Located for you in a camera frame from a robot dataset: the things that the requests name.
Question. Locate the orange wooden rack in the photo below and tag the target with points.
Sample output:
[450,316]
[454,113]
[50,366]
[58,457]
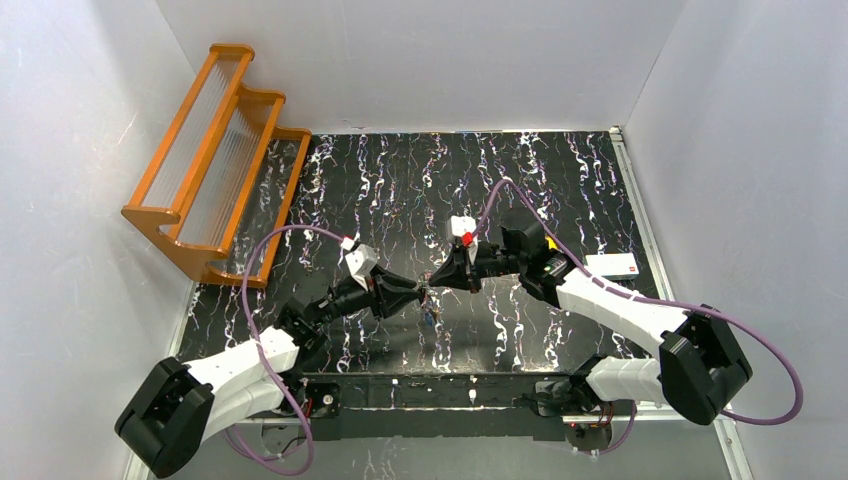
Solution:
[193,197]

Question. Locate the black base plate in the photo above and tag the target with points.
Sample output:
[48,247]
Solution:
[317,399]
[565,397]

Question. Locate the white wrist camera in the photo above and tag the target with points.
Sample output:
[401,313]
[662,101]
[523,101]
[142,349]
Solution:
[461,230]
[359,259]

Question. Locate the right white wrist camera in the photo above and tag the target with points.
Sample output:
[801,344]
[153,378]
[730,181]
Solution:
[461,230]

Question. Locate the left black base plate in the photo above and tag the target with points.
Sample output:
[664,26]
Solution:
[317,399]

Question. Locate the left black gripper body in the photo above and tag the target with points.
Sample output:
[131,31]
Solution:
[375,295]

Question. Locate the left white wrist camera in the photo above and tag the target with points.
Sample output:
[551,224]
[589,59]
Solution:
[359,259]

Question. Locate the aluminium frame rail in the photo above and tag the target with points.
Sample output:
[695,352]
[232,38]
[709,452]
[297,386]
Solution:
[395,193]

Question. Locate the white box red label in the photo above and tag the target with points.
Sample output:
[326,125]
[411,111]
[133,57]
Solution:
[613,266]

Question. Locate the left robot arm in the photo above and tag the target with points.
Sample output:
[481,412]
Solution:
[180,405]

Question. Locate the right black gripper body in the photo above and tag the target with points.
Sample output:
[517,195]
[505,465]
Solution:
[472,271]

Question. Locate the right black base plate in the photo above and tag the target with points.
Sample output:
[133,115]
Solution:
[565,397]

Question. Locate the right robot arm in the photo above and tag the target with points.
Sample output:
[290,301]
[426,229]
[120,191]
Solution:
[694,363]

